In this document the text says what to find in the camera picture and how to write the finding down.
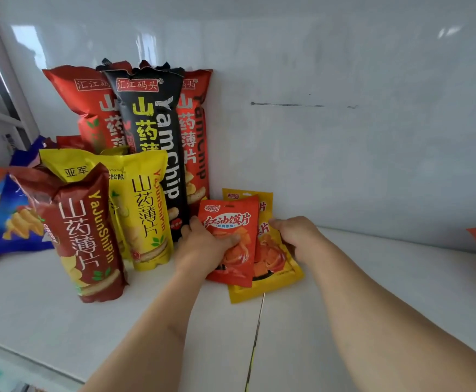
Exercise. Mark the purple snack bag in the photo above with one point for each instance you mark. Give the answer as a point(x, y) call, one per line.
point(29, 155)

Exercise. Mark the person's right hand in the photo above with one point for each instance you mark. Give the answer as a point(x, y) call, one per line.
point(303, 238)

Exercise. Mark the small red snack packet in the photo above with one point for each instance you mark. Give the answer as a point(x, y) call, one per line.
point(232, 216)

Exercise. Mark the blue chip bag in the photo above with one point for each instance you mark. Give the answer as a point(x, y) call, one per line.
point(13, 224)

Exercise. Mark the person's right fingers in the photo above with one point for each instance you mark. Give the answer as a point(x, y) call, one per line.
point(278, 224)

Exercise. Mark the tall red chip bag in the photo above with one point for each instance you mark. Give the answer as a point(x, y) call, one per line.
point(87, 95)
point(198, 138)

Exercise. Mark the person's left hand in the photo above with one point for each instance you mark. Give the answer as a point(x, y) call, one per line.
point(199, 253)

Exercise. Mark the yellow chip bag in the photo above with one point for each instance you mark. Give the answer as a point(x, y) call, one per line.
point(144, 208)
point(70, 167)

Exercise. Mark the person's right forearm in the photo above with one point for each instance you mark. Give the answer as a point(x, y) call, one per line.
point(385, 322)

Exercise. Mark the person's left forearm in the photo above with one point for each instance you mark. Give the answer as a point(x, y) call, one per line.
point(152, 334)

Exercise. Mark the small yellow snack packet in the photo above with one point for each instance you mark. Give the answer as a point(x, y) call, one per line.
point(279, 277)

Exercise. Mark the tall black chip bag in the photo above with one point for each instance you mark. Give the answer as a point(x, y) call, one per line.
point(152, 118)

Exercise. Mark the person's left thumb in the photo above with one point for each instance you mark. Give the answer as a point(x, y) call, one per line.
point(225, 240)

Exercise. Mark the crumpled red snack bag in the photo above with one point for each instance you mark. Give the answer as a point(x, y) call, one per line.
point(73, 142)

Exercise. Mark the dark red chip bag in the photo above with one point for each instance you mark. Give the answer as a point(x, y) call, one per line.
point(82, 240)

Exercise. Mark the white window frame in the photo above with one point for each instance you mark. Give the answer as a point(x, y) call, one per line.
point(5, 77)

